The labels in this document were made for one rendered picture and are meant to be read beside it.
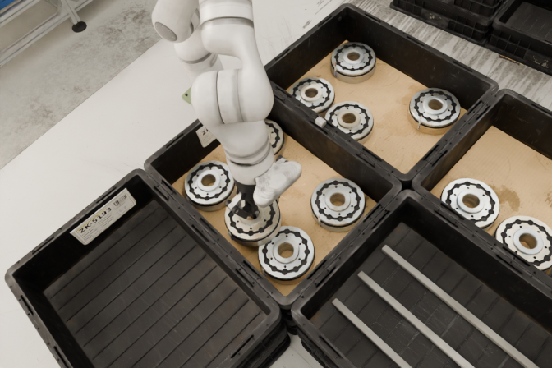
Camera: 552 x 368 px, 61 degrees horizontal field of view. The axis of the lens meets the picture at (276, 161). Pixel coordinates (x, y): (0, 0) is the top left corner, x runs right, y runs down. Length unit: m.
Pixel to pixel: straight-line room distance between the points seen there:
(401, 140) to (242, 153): 0.45
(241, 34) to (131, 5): 2.31
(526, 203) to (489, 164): 0.10
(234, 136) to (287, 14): 0.88
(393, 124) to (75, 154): 0.81
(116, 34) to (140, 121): 1.48
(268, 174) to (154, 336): 0.37
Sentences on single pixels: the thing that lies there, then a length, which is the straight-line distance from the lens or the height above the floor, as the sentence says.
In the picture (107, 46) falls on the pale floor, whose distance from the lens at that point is 2.71.
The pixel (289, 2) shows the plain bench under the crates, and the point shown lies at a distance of 1.53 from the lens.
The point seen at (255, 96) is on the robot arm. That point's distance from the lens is 0.59.
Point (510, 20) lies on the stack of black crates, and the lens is 2.02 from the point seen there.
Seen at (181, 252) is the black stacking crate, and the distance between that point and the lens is 0.94.
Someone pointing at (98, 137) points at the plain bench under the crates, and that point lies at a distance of 1.34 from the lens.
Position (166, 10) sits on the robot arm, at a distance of 1.00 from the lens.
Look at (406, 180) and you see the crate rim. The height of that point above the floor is 0.93.
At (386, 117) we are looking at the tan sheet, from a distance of 1.05.
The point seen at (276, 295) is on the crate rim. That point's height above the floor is 0.93.
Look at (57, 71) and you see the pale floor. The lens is 2.71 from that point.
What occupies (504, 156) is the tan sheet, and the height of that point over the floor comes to 0.83.
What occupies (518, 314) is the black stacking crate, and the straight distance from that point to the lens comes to 0.91.
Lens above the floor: 1.66
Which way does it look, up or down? 57 degrees down
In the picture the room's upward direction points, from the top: 12 degrees counter-clockwise
